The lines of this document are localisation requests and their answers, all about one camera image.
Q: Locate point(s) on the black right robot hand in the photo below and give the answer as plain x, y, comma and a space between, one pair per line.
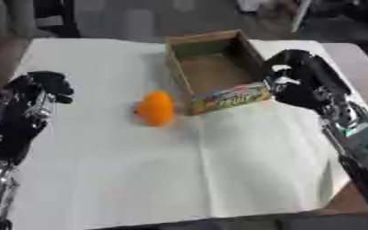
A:
297, 84

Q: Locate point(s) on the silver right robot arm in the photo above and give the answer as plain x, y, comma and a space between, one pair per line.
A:
357, 140

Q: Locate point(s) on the tan cardboard box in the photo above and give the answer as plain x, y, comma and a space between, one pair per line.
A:
213, 70

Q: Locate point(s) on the black chair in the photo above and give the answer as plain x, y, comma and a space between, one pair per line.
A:
56, 16

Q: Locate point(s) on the orange toy fruit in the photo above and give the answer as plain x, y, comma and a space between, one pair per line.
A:
154, 107

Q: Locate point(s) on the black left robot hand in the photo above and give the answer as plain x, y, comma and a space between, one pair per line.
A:
19, 119

